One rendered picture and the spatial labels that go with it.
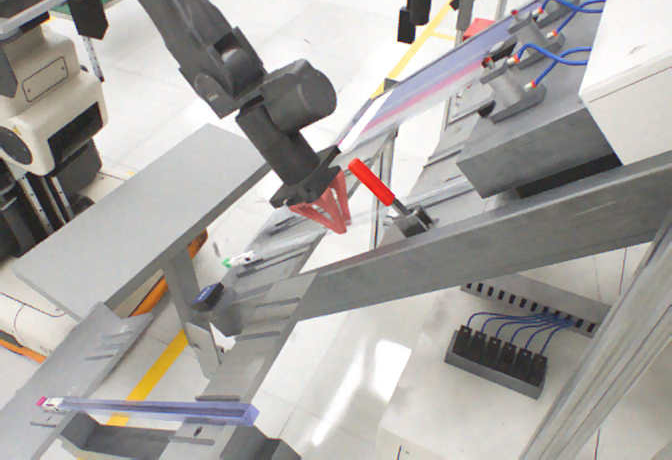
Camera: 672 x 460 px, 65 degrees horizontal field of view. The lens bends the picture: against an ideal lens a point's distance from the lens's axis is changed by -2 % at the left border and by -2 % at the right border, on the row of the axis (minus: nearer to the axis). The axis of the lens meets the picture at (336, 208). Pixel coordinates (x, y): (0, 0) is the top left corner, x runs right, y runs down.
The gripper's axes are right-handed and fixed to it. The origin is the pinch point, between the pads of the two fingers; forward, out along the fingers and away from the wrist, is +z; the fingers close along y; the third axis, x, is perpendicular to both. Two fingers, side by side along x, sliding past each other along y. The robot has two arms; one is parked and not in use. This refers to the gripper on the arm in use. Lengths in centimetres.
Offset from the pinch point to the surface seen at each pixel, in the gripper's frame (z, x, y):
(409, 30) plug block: -15.1, -13.8, 17.1
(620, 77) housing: -10.4, -40.0, -8.2
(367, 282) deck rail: 2.2, -8.3, -10.0
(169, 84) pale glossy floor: -28, 181, 131
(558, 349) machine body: 45.7, -7.4, 16.1
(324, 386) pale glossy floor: 63, 70, 20
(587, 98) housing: -9.7, -37.4, -8.2
